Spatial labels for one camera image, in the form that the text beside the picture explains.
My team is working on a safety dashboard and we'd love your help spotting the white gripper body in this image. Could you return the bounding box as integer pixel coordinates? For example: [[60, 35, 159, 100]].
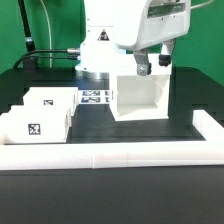
[[113, 0, 191, 51]]

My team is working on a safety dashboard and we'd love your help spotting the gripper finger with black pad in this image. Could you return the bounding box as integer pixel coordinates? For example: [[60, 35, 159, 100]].
[[159, 39, 175, 67], [133, 49, 151, 76]]

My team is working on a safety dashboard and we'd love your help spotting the white drawer cabinet frame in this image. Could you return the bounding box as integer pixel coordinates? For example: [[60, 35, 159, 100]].
[[109, 53, 172, 121]]

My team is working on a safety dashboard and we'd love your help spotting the white drawer box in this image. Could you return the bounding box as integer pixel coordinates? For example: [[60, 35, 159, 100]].
[[0, 106, 71, 144], [23, 87, 79, 115]]

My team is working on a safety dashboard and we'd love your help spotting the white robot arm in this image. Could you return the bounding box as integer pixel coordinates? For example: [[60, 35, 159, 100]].
[[76, 0, 191, 79]]

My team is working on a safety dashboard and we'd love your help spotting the white fiducial marker sheet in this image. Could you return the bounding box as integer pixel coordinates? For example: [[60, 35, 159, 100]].
[[78, 90, 110, 104]]

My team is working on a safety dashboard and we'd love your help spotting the white U-shaped border fence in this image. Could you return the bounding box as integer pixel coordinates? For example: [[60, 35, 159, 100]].
[[0, 110, 224, 171]]

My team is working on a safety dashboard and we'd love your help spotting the black pole with clamp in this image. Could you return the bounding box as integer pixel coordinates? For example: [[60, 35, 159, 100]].
[[18, 0, 38, 70]]

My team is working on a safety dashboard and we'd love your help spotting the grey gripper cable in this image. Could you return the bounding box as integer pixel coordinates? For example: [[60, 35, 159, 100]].
[[190, 0, 217, 10]]

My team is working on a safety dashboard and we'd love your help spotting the black cable into robot base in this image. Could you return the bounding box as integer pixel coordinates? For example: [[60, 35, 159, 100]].
[[13, 47, 82, 70]]

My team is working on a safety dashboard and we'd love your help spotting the white cable on wall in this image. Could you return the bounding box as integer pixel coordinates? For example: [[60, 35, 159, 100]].
[[39, 0, 54, 69]]

